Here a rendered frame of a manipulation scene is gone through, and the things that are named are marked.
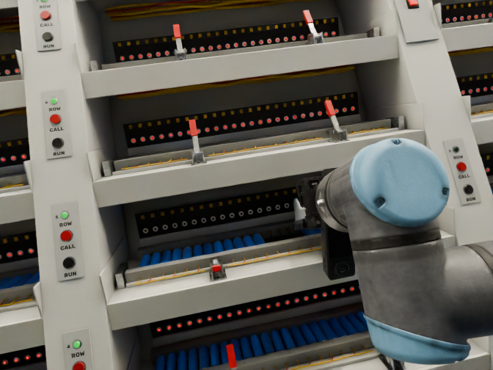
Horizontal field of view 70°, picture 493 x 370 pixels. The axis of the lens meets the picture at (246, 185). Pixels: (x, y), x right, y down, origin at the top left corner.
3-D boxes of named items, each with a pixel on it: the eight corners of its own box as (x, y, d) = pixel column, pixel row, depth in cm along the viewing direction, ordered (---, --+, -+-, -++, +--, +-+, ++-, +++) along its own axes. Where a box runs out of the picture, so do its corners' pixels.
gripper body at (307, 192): (334, 179, 63) (362, 162, 51) (345, 226, 62) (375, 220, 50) (293, 186, 62) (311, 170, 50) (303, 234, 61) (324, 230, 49)
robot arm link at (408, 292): (520, 362, 31) (483, 222, 33) (389, 380, 31) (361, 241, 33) (461, 334, 40) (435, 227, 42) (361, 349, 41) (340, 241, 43)
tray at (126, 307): (456, 258, 63) (455, 208, 62) (111, 331, 56) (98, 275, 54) (394, 227, 83) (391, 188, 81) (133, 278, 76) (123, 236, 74)
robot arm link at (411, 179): (375, 240, 32) (353, 135, 33) (331, 243, 44) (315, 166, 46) (470, 225, 33) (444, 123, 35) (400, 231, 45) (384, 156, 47)
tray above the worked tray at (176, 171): (426, 153, 67) (422, 78, 64) (97, 208, 60) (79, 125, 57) (373, 147, 87) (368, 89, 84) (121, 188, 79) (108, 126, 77)
